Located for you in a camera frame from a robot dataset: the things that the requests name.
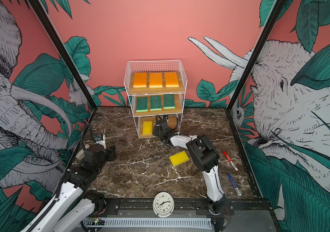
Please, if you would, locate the green sponge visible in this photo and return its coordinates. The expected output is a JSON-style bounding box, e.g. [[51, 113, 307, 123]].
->
[[150, 95, 162, 111], [164, 94, 175, 109], [136, 97, 148, 112]]

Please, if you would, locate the grey block by wall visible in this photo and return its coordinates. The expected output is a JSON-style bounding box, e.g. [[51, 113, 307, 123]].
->
[[75, 149, 85, 160]]

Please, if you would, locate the red and blue marker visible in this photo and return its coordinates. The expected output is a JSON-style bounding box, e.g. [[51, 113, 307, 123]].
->
[[228, 174, 242, 197]]

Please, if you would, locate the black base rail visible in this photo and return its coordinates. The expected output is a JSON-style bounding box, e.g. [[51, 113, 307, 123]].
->
[[99, 198, 274, 217]]

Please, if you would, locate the white wire three-tier shelf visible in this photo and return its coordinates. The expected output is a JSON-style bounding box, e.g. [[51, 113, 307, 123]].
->
[[124, 60, 188, 138]]

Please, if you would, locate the white slotted cable duct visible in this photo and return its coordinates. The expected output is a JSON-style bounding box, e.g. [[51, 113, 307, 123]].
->
[[82, 217, 213, 230]]

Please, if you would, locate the yellow sponge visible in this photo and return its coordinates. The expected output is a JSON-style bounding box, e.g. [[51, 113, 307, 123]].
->
[[142, 121, 153, 136], [169, 151, 189, 167]]

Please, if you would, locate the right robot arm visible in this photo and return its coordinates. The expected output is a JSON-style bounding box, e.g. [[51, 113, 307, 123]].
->
[[152, 115, 227, 215]]

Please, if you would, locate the orange sponge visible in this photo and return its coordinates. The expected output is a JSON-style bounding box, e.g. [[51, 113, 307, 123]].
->
[[149, 72, 163, 88], [133, 72, 147, 88], [165, 72, 179, 88]]

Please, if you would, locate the white alarm clock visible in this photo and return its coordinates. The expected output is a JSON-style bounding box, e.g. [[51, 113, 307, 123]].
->
[[152, 192, 175, 218]]

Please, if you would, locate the red marker pen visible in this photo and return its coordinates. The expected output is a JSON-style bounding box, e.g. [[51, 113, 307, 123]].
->
[[223, 151, 239, 173]]

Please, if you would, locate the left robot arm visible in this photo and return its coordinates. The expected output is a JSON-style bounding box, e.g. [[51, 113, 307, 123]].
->
[[23, 123, 116, 232]]

